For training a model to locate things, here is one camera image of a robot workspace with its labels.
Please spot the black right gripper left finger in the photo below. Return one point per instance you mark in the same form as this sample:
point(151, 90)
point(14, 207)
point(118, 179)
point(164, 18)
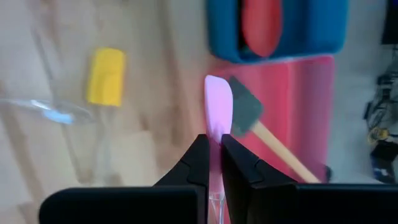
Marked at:
point(192, 168)

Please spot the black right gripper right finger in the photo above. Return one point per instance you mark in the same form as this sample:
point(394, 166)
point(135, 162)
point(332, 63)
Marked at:
point(245, 174)

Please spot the red ladle with steel shaft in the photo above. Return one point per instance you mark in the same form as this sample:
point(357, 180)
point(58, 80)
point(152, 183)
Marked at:
point(261, 28)

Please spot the pink plastic bin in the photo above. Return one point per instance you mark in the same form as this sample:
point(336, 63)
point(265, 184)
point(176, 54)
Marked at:
point(304, 109)

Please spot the black power box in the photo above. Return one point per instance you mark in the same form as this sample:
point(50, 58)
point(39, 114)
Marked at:
point(384, 158)

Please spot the blue plastic bin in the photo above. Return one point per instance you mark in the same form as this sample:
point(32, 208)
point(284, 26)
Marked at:
point(311, 31)

